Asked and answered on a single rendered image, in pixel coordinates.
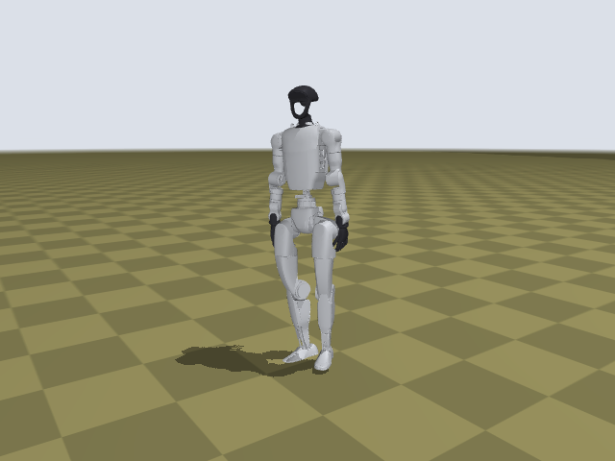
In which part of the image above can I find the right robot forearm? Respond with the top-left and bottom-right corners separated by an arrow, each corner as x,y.
268,183 -> 283,221

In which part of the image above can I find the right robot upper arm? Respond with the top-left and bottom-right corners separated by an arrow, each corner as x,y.
268,133 -> 286,186

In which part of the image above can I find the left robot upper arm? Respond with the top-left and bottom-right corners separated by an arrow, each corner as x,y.
318,129 -> 342,186

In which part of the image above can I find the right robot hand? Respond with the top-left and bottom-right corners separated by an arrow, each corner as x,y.
269,213 -> 281,247

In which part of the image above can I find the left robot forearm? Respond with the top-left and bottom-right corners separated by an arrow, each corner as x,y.
331,171 -> 350,225

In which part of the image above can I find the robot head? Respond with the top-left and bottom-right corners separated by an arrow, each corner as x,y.
288,85 -> 318,128

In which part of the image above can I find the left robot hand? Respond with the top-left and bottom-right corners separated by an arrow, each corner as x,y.
332,216 -> 349,252

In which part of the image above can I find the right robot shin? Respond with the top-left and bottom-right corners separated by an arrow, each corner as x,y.
286,290 -> 310,350

